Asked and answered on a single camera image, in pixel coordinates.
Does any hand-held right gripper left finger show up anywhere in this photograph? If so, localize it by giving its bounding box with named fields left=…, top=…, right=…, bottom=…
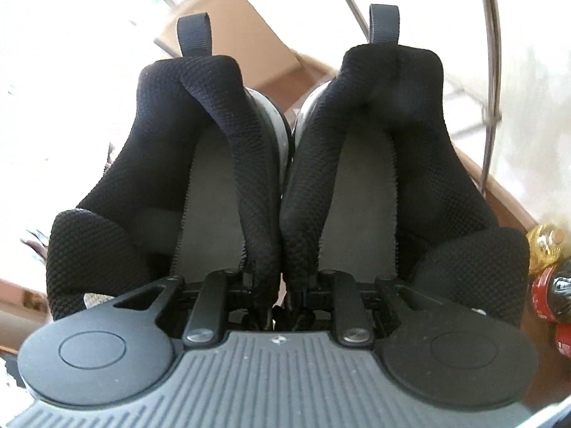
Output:
left=113, top=269, right=244, bottom=345

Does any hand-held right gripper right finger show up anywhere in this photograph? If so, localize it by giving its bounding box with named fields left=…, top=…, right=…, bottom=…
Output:
left=313, top=269, right=403, bottom=347

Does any black sneaker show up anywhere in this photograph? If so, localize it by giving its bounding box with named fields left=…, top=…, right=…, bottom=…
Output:
left=45, top=11, right=296, bottom=322
left=278, top=3, right=532, bottom=327

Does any chrome metal shoe rack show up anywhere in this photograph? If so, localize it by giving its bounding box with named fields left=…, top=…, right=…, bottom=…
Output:
left=320, top=0, right=506, bottom=215

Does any yellow cooking oil bottle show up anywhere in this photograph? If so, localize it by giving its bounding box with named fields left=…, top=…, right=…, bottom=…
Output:
left=525, top=222, right=565, bottom=276

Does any dark cola bottle red label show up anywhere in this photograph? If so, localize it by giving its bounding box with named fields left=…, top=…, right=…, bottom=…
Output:
left=529, top=258, right=571, bottom=356

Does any cardboard box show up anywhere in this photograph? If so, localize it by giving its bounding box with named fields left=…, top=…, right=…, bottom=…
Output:
left=160, top=0, right=305, bottom=113

